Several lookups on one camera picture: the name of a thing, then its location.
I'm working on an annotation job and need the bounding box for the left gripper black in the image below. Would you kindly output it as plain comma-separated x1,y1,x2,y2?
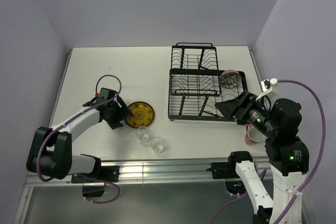
104,97,133,129

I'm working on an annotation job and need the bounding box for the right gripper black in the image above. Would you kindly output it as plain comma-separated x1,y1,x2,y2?
214,88,277,135

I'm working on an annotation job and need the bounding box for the yellow patterned plate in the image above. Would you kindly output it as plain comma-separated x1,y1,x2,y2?
124,101,155,129

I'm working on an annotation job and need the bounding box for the floral patterned bowl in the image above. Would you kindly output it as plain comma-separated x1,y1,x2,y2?
219,70,241,88

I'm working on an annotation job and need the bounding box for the clear glass cup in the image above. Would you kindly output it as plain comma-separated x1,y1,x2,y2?
136,126,150,144
150,137,165,153

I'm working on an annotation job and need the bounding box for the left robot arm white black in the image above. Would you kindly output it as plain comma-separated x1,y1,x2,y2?
26,88,133,182

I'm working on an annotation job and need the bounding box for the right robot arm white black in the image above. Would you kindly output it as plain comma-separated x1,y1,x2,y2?
215,91,309,223

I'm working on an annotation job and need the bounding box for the pink white mug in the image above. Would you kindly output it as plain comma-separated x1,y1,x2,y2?
244,124,264,145

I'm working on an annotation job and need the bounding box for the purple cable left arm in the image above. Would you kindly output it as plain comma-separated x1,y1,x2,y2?
35,74,123,183

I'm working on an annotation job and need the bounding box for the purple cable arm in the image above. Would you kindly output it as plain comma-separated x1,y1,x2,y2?
35,74,123,183
211,79,327,224

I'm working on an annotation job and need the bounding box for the black wire dish rack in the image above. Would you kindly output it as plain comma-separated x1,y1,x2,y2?
168,42,248,122

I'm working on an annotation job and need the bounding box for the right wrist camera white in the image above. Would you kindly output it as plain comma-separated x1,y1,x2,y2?
256,78,278,101

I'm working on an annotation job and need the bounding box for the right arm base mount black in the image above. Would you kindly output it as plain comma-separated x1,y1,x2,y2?
207,162,239,179

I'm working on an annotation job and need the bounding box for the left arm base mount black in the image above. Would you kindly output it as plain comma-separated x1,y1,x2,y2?
71,166,121,204

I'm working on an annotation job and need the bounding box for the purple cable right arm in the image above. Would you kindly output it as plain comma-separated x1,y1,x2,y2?
211,79,327,224

